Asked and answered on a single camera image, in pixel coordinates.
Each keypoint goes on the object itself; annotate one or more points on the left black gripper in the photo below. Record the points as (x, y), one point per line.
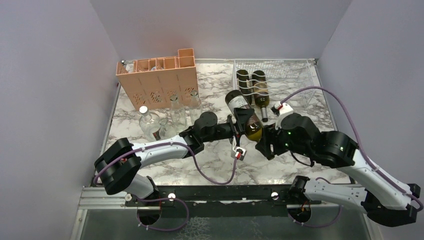
(242, 115)

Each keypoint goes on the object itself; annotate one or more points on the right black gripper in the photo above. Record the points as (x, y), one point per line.
(269, 136)

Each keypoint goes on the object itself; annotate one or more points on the green Primitivo wine bottle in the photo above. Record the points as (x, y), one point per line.
(253, 130)

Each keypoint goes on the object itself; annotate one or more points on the green wine bottle silver neck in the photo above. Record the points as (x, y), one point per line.
(261, 94)

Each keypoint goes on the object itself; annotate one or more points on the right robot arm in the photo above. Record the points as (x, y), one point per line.
(378, 195)

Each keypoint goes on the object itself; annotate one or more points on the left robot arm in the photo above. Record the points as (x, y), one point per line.
(118, 166)

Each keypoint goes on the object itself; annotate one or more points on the small clear glass bottle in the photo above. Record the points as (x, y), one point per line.
(167, 129)

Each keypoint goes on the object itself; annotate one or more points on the clear bottle silver cap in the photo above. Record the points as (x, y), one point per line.
(149, 124)

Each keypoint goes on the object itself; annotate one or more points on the peach plastic crate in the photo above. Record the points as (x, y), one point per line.
(153, 81)

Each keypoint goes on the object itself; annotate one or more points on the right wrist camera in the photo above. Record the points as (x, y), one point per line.
(281, 110)

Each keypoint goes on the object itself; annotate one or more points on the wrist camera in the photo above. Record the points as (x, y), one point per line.
(237, 152)
(281, 110)

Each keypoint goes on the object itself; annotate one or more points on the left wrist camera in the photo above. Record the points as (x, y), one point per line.
(237, 152)

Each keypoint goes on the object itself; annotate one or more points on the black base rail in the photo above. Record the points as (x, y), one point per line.
(205, 201)

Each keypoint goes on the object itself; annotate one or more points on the white wire wine rack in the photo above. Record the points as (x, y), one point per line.
(283, 76)

